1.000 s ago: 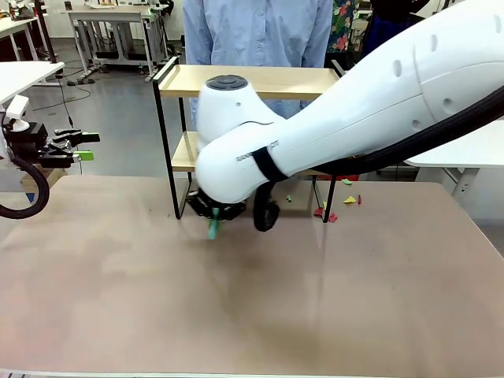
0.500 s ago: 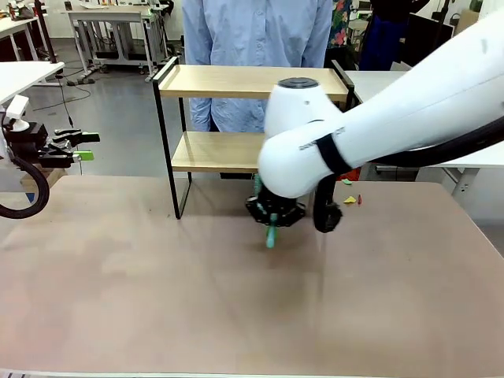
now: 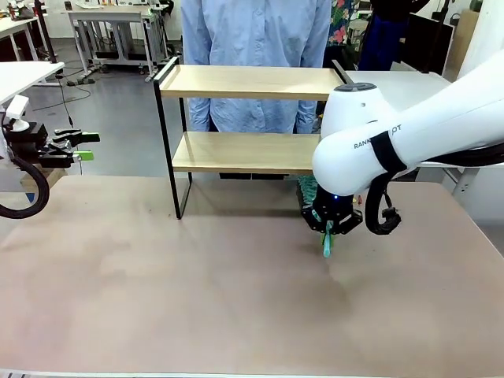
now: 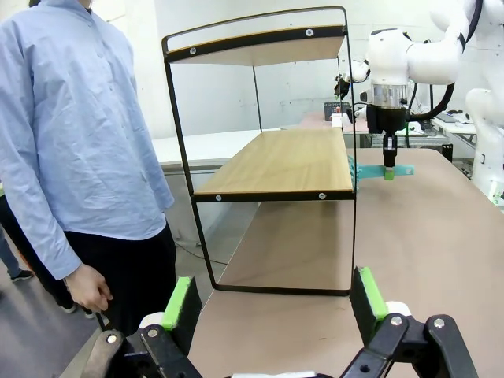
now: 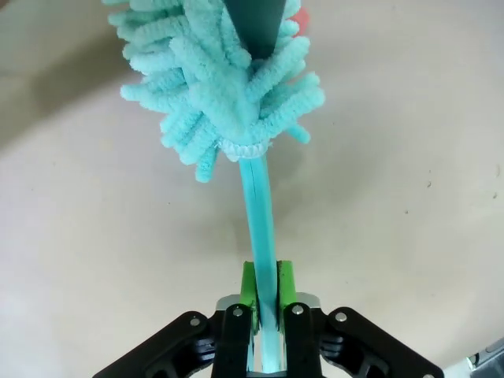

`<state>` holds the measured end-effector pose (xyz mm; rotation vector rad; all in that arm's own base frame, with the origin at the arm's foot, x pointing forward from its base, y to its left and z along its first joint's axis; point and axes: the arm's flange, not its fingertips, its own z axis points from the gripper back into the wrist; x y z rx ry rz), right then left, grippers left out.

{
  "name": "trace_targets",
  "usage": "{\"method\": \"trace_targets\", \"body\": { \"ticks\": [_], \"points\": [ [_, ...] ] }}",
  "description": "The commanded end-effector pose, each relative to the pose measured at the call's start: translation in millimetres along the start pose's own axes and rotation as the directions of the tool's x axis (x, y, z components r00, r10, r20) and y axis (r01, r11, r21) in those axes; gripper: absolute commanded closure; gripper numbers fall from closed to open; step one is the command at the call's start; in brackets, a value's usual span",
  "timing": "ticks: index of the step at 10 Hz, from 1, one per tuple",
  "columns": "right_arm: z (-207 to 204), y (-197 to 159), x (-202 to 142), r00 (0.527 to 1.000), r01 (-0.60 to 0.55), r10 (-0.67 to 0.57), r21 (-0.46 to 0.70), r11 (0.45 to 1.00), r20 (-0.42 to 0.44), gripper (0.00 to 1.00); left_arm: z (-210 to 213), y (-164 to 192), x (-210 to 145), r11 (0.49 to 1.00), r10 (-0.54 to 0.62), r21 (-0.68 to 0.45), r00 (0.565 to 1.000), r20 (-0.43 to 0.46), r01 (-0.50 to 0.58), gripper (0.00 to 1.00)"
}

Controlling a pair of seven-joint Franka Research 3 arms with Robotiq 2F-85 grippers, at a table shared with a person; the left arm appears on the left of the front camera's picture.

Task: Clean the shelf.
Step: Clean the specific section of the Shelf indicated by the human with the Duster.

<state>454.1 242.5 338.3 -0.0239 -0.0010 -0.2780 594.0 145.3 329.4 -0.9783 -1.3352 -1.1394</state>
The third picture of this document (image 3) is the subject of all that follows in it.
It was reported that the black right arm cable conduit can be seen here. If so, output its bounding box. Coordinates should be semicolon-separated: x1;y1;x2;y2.
363;142;504;237

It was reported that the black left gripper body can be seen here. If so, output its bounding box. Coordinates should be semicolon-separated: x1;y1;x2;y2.
3;122;54;169

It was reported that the black stand pole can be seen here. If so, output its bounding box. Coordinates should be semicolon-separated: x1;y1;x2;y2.
32;0;58;65

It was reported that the black floor cable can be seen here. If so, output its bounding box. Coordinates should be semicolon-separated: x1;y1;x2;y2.
54;65;95;129

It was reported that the black monitor panel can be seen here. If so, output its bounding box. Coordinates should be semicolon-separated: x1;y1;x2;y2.
404;10;457;75

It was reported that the small cardboard box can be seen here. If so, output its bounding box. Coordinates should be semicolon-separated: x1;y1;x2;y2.
19;167;65;195

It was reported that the person in light blue shirt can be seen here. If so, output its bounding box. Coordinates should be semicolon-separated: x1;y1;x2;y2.
180;0;333;135

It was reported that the person in floral shirt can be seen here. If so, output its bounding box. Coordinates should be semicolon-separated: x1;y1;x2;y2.
329;0;360;47

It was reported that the two-tier wooden shelf black frame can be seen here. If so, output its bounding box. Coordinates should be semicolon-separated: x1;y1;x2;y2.
151;56;352;221

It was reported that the grey metal workbench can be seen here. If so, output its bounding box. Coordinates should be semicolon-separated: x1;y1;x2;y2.
65;4;169;76

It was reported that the person in dark blue trousers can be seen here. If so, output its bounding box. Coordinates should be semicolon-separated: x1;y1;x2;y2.
357;0;410;72

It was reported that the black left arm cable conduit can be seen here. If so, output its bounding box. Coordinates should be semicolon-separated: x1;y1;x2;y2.
0;154;51;220

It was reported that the teal hand brush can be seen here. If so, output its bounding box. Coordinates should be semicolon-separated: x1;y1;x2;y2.
295;174;337;259

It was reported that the tall cardboard panel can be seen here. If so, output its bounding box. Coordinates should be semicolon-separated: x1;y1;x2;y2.
441;8;480;82

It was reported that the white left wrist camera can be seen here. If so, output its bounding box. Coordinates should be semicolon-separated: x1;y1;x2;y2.
5;94;31;132

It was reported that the black velcro arm strap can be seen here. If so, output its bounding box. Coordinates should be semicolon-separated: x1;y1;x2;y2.
369;131;408;174

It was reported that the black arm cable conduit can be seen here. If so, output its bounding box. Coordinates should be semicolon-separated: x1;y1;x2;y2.
363;142;504;237
0;154;51;220

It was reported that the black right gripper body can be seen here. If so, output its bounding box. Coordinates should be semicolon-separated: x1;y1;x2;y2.
300;187;364;237

